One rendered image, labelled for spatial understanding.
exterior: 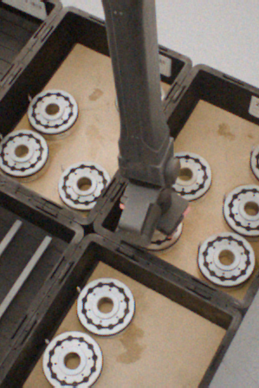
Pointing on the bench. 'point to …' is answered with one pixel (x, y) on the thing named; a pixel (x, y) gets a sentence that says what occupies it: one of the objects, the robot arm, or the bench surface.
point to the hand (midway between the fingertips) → (156, 218)
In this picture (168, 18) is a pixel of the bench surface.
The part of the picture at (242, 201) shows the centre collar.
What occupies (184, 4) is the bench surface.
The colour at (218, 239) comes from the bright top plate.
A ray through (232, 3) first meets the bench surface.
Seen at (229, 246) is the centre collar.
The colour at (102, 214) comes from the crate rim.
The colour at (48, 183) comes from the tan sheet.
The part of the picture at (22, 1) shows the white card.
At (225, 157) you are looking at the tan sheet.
